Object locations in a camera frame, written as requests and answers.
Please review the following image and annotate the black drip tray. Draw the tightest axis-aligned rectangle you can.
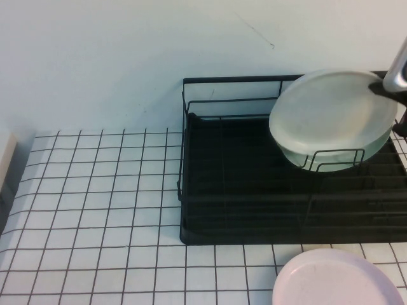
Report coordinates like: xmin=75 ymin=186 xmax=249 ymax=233
xmin=179 ymin=112 xmax=407 ymax=245

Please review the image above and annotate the white grid-pattern tablecloth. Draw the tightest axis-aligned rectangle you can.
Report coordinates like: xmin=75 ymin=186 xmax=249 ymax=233
xmin=0 ymin=128 xmax=407 ymax=305

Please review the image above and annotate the light green plate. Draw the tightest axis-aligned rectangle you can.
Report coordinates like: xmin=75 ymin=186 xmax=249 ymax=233
xmin=269 ymin=69 xmax=399 ymax=161

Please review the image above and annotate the beige board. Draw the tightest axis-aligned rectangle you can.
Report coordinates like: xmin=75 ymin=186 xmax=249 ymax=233
xmin=0 ymin=133 xmax=18 ymax=198

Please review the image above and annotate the pink plate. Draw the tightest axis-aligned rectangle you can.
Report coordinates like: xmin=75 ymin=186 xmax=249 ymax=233
xmin=272 ymin=248 xmax=405 ymax=305

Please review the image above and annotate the black wire dish rack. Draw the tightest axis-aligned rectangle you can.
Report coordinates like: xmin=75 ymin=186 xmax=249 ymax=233
xmin=176 ymin=71 xmax=407 ymax=245

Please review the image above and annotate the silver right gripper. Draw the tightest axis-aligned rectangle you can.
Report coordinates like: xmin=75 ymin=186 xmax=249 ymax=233
xmin=368 ymin=41 xmax=407 ymax=138

